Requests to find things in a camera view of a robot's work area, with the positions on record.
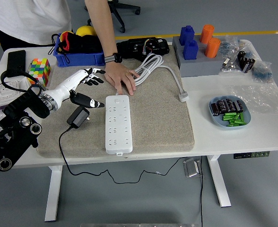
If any person's left hand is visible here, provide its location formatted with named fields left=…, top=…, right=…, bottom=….
left=104, top=61, right=141, bottom=96

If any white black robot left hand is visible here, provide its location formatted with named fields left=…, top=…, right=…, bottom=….
left=46, top=68, right=106, bottom=109

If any black power adapter with cord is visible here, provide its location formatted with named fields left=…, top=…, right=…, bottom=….
left=58, top=106, right=191, bottom=185

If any white power strip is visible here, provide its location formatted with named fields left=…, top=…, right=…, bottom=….
left=105, top=94, right=133, bottom=157

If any black grey wristband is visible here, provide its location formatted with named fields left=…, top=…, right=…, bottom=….
left=103, top=52, right=123, bottom=64

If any blue plastic bin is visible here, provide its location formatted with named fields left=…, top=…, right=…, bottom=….
left=52, top=31, right=106, bottom=68

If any multicolour puzzle cube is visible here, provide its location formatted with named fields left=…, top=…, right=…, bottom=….
left=26, top=58, right=52, bottom=87

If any black pouch with red lining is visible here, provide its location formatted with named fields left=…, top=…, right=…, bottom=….
left=49, top=30, right=104, bottom=64

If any yellow ball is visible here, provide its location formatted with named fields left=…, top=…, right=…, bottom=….
left=76, top=25, right=97, bottom=37

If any black smartphone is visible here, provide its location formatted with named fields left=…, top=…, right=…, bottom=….
left=6, top=50, right=26, bottom=77

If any black office chair base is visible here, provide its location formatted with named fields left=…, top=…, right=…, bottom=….
left=84, top=0, right=141, bottom=34

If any grey-brown mat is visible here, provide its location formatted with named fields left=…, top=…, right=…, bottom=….
left=36, top=44, right=195, bottom=158

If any blue square block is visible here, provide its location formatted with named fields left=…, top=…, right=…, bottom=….
left=179, top=25, right=195, bottom=46
left=182, top=39, right=199, bottom=61

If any person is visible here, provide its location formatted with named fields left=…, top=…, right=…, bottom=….
left=0, top=0, right=73, bottom=52

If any grey block holder base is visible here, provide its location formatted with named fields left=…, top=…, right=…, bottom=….
left=172, top=35, right=227, bottom=78

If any orange cylinder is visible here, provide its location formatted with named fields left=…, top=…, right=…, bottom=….
left=204, top=37, right=221, bottom=59
left=200, top=24, right=215, bottom=44

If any white table leg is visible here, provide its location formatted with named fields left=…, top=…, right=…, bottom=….
left=206, top=155, right=232, bottom=208
left=44, top=165, right=63, bottom=222

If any light blue plate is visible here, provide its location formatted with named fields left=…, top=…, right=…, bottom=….
left=208, top=95, right=252, bottom=131

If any clear bag of small parts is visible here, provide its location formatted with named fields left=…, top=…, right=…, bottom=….
left=218, top=35, right=255, bottom=77

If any black capacitor bundle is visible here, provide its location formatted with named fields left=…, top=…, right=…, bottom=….
left=237, top=51, right=248, bottom=71
left=244, top=58, right=256, bottom=74

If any empty clear plastic bag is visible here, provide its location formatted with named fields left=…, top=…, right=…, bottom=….
left=227, top=81, right=278, bottom=115

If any clear bag of blue parts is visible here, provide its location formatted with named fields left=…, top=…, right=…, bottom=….
left=250, top=61, right=276, bottom=84

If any black table control panel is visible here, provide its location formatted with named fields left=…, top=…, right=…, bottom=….
left=233, top=150, right=270, bottom=159

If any black electronic module with wires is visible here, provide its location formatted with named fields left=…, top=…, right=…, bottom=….
left=116, top=37, right=170, bottom=60

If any white power strip cord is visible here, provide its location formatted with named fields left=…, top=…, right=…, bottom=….
left=131, top=53, right=191, bottom=103

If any white switch panel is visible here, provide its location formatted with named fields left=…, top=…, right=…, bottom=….
left=0, top=77, right=32, bottom=107

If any thin black floor cable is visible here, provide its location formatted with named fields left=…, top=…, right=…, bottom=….
left=199, top=155, right=205, bottom=227

